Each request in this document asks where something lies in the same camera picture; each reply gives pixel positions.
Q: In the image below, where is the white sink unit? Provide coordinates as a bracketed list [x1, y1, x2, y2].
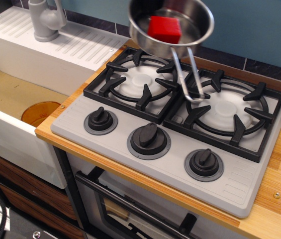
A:
[0, 6, 127, 189]

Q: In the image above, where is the grey stove top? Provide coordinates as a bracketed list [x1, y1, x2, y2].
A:
[51, 92, 281, 218]

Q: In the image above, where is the red cube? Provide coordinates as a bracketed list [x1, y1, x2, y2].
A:
[147, 15, 182, 44]

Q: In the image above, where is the wooden drawer front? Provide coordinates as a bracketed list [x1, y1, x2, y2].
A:
[0, 157, 84, 239]

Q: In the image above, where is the stainless steel pan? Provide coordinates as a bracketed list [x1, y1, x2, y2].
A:
[128, 0, 214, 103]

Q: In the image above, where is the oven door with handle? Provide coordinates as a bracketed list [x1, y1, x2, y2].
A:
[68, 155, 242, 239]

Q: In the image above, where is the grey toy faucet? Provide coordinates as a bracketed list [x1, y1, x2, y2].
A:
[28, 0, 67, 42]

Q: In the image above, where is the black right stove knob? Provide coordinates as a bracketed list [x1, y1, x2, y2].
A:
[184, 148, 224, 182]

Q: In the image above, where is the black left burner grate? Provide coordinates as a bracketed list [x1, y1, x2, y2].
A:
[84, 47, 183, 124]

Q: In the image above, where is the black stove knob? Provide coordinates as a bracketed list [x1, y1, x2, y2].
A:
[184, 148, 224, 182]
[84, 107, 118, 135]
[127, 122, 171, 160]

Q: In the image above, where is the black middle stove knob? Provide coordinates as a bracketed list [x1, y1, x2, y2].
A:
[127, 122, 171, 160]

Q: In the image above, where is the black left stove knob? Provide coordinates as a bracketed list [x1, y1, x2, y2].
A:
[84, 107, 118, 135]

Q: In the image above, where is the black right burner grate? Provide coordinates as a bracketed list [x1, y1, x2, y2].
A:
[163, 69, 281, 163]

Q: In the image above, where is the black burner grate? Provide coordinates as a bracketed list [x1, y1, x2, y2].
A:
[84, 47, 183, 124]
[163, 69, 281, 163]

